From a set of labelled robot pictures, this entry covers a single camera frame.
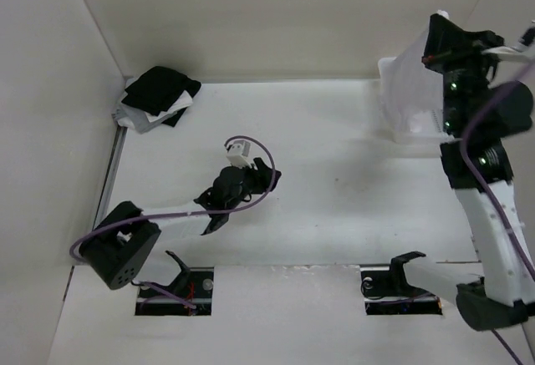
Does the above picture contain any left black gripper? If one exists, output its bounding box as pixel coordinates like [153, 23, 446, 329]
[226, 158, 279, 211]

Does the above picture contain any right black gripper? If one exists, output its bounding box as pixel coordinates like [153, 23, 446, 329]
[420, 13, 507, 132]

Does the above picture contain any white tank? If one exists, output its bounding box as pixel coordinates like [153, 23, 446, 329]
[150, 91, 193, 117]
[382, 20, 445, 134]

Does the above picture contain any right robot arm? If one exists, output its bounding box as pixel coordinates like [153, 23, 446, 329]
[379, 11, 534, 332]

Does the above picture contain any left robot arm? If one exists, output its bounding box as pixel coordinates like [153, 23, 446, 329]
[79, 158, 282, 297]

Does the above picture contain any bottom black folded tank top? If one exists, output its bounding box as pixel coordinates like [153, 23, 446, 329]
[162, 108, 187, 128]

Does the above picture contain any white folded tank top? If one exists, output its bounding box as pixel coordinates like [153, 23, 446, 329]
[150, 91, 193, 117]

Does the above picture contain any white plastic mesh basket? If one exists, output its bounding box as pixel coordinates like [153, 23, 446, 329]
[377, 56, 445, 145]

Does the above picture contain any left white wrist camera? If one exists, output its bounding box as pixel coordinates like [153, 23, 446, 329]
[225, 139, 251, 169]

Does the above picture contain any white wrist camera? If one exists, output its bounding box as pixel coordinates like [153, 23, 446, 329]
[513, 20, 535, 53]
[225, 139, 251, 169]

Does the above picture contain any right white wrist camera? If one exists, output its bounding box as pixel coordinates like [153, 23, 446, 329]
[513, 20, 535, 53]

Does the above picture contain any left aluminium table rail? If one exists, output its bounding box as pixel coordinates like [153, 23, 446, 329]
[81, 126, 126, 266]

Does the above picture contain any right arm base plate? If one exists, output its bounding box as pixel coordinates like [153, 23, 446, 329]
[359, 266, 442, 316]

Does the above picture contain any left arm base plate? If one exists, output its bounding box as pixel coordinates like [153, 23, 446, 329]
[135, 267, 215, 317]

